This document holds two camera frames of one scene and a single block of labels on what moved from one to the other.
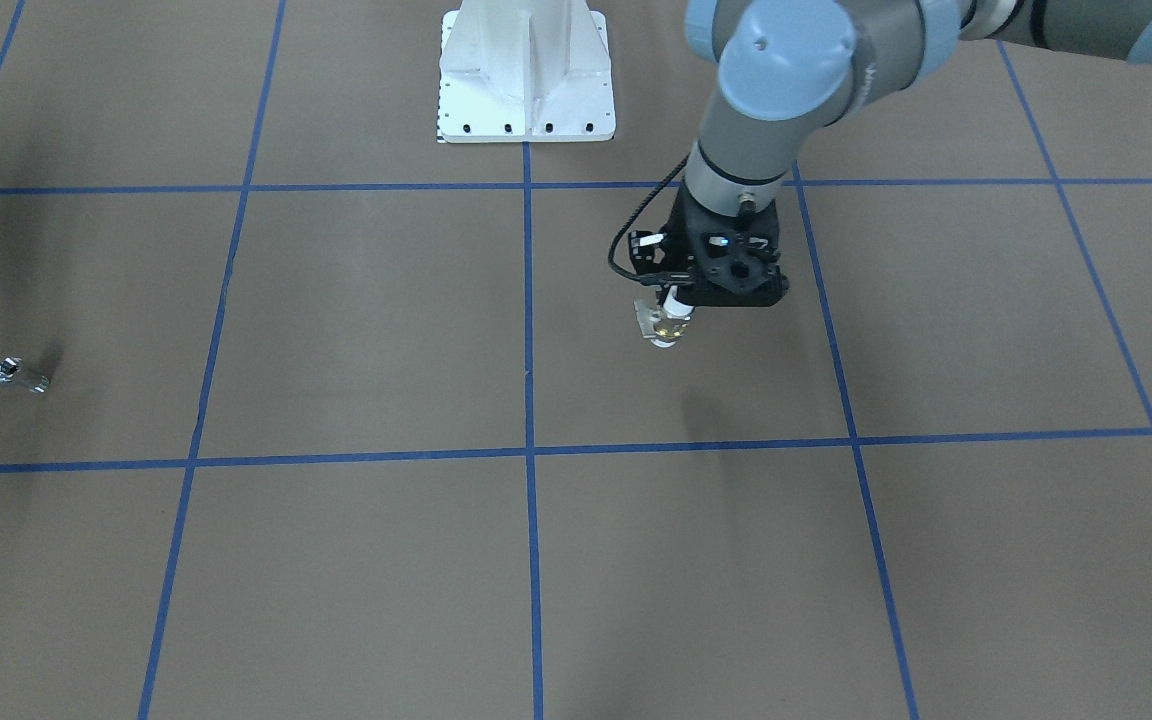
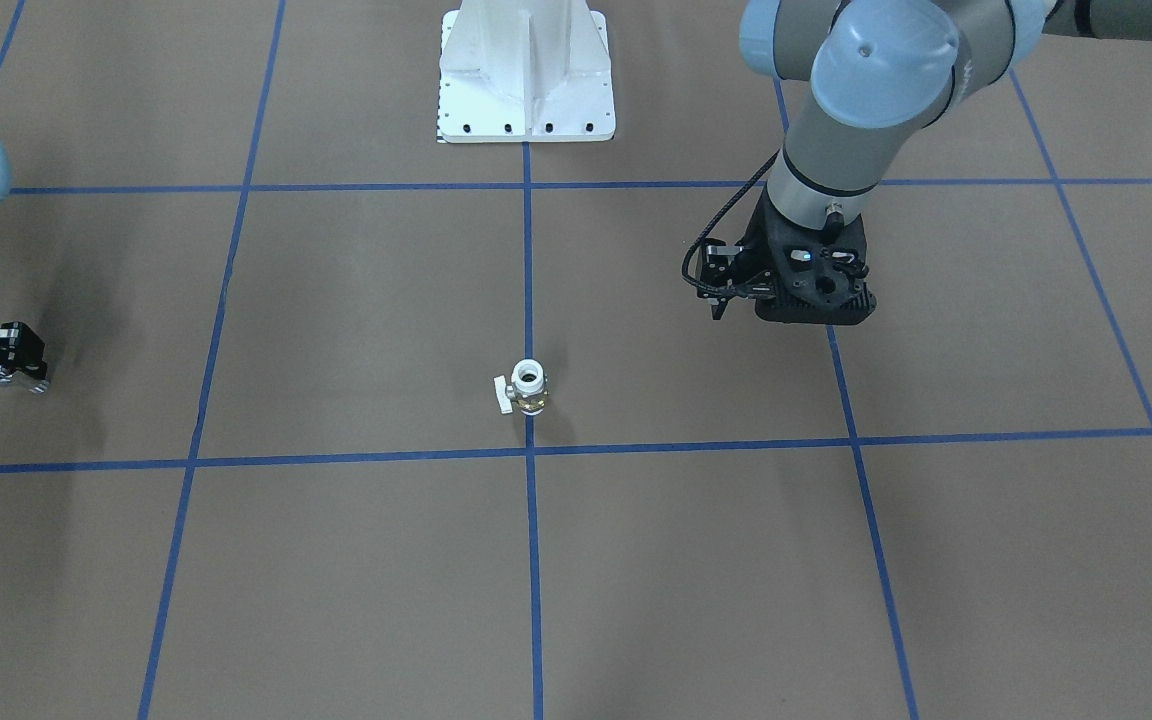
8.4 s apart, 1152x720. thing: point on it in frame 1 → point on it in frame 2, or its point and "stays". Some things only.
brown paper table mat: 258,400 stays
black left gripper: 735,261 → 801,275
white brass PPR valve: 663,318 → 528,388
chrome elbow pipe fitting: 9,372 stays
